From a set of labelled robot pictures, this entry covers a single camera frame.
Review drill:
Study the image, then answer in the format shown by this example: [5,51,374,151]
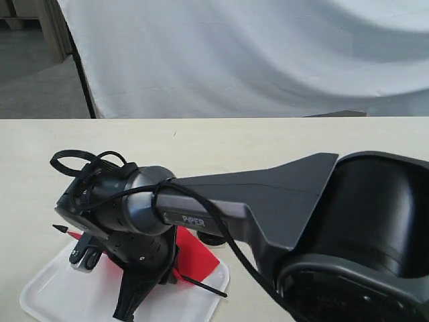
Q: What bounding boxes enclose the beige wooden furniture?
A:
[1,0,72,64]

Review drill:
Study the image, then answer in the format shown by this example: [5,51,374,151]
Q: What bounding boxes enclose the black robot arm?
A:
[50,150,428,321]

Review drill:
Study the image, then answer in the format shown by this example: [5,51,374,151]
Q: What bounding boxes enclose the white plastic tray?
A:
[19,243,221,322]

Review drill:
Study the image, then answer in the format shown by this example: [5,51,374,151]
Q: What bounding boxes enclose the black backdrop stand pole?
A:
[56,1,97,119]

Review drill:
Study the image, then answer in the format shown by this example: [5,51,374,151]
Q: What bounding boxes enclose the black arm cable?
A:
[49,150,302,322]

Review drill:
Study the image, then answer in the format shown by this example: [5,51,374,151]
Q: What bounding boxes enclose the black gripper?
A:
[97,227,180,319]

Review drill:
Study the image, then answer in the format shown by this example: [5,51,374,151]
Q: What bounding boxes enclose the white backdrop cloth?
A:
[60,1,428,118]

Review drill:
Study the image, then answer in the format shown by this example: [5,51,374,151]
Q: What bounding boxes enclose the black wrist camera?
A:
[69,233,103,273]

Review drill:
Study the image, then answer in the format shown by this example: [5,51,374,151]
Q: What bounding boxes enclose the black cable tie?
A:
[180,275,228,298]

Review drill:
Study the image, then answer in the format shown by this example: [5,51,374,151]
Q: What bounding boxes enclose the black round base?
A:
[197,233,226,248]

